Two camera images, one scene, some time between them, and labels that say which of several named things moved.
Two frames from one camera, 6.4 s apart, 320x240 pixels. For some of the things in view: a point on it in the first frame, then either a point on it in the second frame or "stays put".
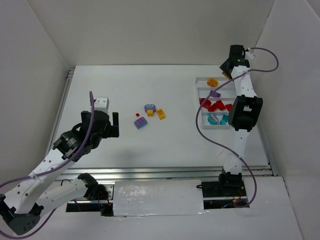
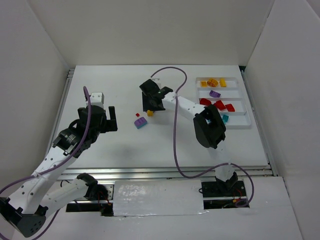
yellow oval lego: [212, 82] stays put
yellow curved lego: [161, 114] to [222, 82]
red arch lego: [219, 104] stays put
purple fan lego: [215, 94] stays put
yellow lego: [225, 74] to [203, 84]
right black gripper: [225, 67] to [152, 100]
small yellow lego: [150, 113] stays put
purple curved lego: [140, 122] stays put
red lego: [228, 106] stays put
